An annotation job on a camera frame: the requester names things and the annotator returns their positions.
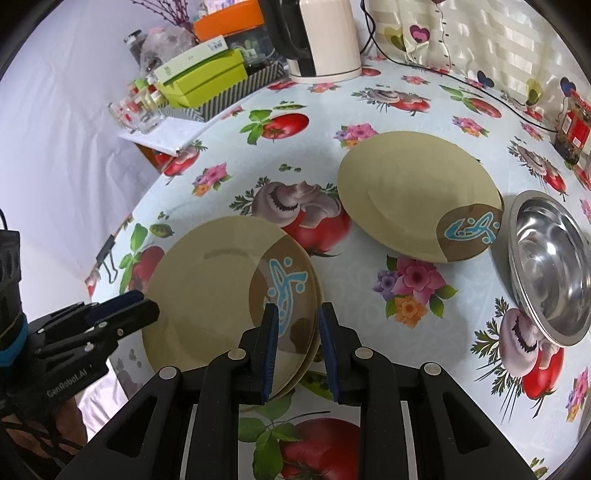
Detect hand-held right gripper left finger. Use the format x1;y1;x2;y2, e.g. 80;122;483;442
55;302;280;480

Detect beige plate stack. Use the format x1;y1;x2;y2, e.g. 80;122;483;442
142;216;319;402

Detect person's left forearm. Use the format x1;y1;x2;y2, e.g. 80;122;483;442
0;397;89;468

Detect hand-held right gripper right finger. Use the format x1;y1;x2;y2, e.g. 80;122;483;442
318;302;550;480

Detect glass jar with red label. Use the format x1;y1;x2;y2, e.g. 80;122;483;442
554;90;591;165

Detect dark lidded small jar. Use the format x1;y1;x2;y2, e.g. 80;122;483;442
124;30;145;62

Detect black binder clip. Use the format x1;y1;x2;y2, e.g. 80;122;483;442
95;235;122;284

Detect cream electric kettle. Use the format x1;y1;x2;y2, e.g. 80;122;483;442
261;0;363;85

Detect cream curtain with heart print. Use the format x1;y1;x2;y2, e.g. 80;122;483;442
369;0;591;148

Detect purple flower branches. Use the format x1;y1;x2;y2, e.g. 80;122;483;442
131;0;195;29

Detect black power cable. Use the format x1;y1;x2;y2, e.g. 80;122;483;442
359;0;561;136

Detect white paper sheet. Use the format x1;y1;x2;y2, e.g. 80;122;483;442
117;117;207;156

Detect white and green box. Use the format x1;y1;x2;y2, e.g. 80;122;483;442
152;37;230;85

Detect clear plastic bag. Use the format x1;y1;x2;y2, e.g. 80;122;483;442
139;25;195;75

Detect orange box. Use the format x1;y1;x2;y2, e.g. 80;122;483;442
193;0;265;44

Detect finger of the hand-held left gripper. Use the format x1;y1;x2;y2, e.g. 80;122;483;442
34;299;161;361
28;291;147;343

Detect black white striped tray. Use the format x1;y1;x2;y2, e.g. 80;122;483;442
161;60;288;123

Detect tan plate with blue pattern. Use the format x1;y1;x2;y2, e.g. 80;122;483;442
337;131;505;264
268;240;325;402

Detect printed vegetable flower tablecloth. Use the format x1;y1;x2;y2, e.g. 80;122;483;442
85;65;591;480

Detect stainless steel bowl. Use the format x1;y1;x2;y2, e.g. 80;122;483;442
508;191;591;347

